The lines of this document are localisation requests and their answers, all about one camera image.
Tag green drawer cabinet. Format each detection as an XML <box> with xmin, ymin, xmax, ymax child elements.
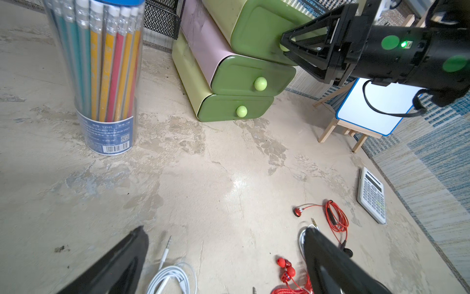
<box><xmin>172</xmin><ymin>1</ymin><xmax>312</xmax><ymax>122</ymax></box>

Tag white earphones right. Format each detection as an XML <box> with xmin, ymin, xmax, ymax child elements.
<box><xmin>298</xmin><ymin>218</ymin><xmax>319</xmax><ymax>261</ymax></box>

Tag white earphones left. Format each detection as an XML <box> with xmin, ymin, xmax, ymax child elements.
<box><xmin>146</xmin><ymin>236</ymin><xmax>198</xmax><ymax>294</ymax></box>

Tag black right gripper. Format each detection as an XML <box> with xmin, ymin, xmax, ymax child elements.
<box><xmin>280</xmin><ymin>4</ymin><xmax>441</xmax><ymax>86</ymax></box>

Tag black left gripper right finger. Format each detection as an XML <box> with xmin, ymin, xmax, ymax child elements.
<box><xmin>303</xmin><ymin>227</ymin><xmax>390</xmax><ymax>294</ymax></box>

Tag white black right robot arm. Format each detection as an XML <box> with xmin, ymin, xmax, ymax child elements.
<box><xmin>280</xmin><ymin>1</ymin><xmax>470</xmax><ymax>107</ymax></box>

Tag red earphones with round buds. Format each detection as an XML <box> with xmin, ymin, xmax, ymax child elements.
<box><xmin>271</xmin><ymin>257</ymin><xmax>313</xmax><ymax>294</ymax></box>

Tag red earphones with metal buds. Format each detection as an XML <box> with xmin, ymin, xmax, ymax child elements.
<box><xmin>293</xmin><ymin>200</ymin><xmax>353</xmax><ymax>258</ymax></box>

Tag blue framed whiteboard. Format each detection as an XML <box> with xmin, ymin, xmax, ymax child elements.
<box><xmin>336</xmin><ymin>78</ymin><xmax>420</xmax><ymax>136</ymax></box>

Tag grey calculator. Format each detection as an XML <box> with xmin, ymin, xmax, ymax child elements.
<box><xmin>357</xmin><ymin>167</ymin><xmax>386</xmax><ymax>225</ymax></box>

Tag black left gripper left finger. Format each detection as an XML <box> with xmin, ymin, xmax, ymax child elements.
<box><xmin>60</xmin><ymin>226</ymin><xmax>149</xmax><ymax>294</ymax></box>

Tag white earphones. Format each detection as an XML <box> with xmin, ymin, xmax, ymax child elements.
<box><xmin>298</xmin><ymin>218</ymin><xmax>319</xmax><ymax>261</ymax></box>
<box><xmin>146</xmin><ymin>236</ymin><xmax>198</xmax><ymax>294</ymax></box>

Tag clear pencil tub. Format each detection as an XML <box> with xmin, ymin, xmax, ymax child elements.
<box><xmin>43</xmin><ymin>0</ymin><xmax>145</xmax><ymax>156</ymax></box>

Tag black wire shelf rack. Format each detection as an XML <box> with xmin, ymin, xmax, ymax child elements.
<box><xmin>144</xmin><ymin>0</ymin><xmax>186</xmax><ymax>40</ymax></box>

